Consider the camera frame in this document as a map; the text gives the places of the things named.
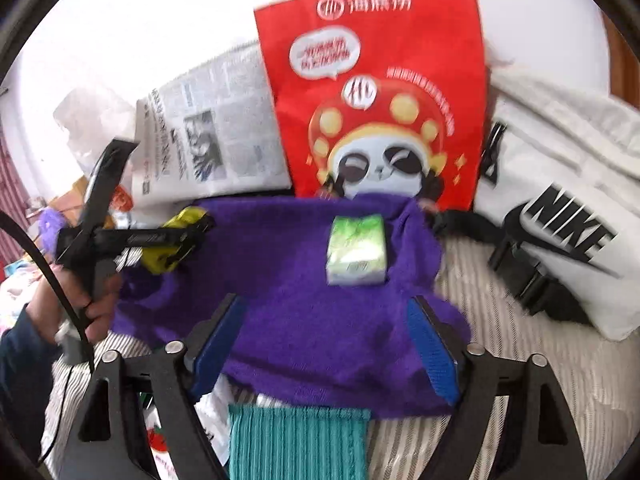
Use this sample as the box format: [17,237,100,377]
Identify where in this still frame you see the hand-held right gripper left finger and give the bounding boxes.
[52,294,248,480]

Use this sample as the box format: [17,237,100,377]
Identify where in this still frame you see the newspaper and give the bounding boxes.
[131,42,293,213]

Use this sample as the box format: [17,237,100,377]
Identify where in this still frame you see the teal knitted cloth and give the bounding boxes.
[227,402,372,480]

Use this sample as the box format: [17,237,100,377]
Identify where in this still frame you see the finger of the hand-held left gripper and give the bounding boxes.
[146,236,204,271]
[166,215,217,246]

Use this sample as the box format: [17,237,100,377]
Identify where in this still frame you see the black cable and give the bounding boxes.
[0,211,97,463]

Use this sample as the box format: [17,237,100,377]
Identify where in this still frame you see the person's left forearm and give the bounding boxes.
[0,305,65,463]

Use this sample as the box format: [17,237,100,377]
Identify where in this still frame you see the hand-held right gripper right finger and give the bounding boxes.
[405,294,588,480]

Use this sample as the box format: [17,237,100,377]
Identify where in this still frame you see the wooden door frame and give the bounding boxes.
[602,10,640,111]

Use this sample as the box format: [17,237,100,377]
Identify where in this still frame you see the red striped cloth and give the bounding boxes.
[0,135,31,266]

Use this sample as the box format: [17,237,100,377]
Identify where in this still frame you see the white cloth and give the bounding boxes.
[195,380,281,466]

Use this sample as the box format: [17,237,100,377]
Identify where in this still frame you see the white waist bag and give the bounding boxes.
[430,67,640,343]

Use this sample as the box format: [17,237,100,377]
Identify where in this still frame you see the yellow pouch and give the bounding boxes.
[142,207,208,276]

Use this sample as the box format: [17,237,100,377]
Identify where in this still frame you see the purple towel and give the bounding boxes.
[111,192,473,418]

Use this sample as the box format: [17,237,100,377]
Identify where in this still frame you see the striped bed sheet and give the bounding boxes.
[40,235,640,480]

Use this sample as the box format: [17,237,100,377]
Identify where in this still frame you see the person's left hand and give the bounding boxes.
[27,259,124,347]

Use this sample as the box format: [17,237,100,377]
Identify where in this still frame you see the red paper bag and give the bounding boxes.
[253,0,488,212]

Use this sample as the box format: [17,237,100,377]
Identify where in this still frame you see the purple fluffy item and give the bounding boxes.
[37,207,76,256]

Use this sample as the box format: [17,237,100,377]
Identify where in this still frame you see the green tissue packet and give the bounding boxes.
[325,214,388,287]

